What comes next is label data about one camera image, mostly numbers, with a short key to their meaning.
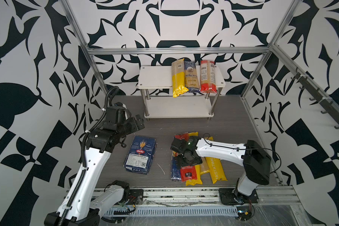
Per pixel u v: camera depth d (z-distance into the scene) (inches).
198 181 30.5
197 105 41.5
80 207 14.3
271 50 35.1
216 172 31.4
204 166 32.2
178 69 32.4
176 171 31.3
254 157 20.1
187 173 29.9
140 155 32.1
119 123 19.8
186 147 23.4
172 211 25.5
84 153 16.4
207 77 30.7
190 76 31.2
